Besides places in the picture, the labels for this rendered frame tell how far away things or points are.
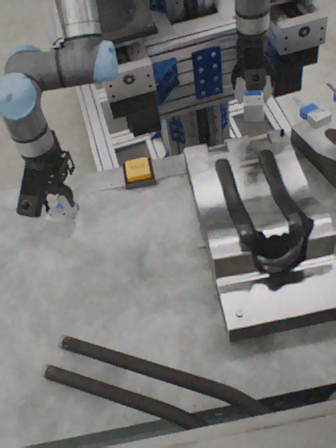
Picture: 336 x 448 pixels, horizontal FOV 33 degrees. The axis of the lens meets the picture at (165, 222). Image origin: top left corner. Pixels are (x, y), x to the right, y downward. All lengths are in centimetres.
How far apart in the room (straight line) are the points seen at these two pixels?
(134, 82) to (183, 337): 70
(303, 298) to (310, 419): 75
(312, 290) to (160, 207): 45
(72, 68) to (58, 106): 198
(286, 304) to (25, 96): 65
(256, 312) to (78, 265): 45
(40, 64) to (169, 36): 66
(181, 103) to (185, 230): 56
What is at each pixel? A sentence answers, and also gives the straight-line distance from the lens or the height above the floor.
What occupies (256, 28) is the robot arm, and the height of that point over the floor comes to 117.
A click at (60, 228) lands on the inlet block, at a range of 128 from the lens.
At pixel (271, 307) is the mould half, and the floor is 86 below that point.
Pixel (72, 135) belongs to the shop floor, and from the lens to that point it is 289.
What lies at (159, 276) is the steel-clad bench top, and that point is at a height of 80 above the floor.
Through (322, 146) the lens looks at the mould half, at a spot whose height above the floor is 86.
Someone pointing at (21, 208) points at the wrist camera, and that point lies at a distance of 115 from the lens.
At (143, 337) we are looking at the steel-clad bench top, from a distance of 125.
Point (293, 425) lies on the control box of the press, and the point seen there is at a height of 147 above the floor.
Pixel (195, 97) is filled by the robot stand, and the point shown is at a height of 73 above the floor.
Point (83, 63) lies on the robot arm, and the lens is 111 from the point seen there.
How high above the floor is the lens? 191
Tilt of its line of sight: 52 degrees down
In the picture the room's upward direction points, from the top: 12 degrees counter-clockwise
